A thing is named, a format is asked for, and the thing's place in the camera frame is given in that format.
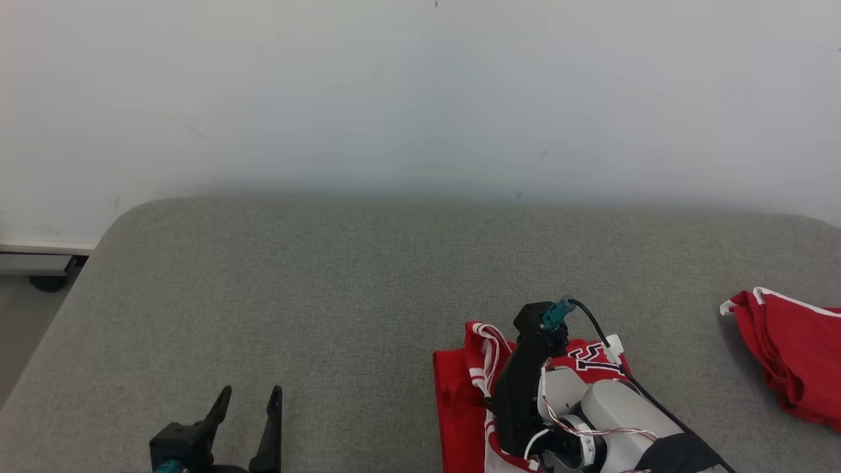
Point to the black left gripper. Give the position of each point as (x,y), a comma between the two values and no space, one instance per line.
(227,470)

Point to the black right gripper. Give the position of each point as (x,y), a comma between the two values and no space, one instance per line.
(519,394)

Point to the red and white jersey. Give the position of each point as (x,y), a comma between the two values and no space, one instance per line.
(460,407)

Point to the red shorts with white stripe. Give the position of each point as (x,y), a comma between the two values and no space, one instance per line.
(795,355)

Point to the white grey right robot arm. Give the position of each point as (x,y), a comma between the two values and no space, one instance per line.
(617,414)

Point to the black caster wheel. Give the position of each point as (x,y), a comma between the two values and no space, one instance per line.
(47,284)

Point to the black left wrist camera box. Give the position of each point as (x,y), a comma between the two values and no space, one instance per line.
(184,440)

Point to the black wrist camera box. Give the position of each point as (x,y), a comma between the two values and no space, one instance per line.
(529,322)
(184,440)

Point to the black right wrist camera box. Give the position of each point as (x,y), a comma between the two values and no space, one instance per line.
(529,322)

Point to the grey metal rail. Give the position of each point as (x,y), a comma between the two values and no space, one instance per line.
(33,264)

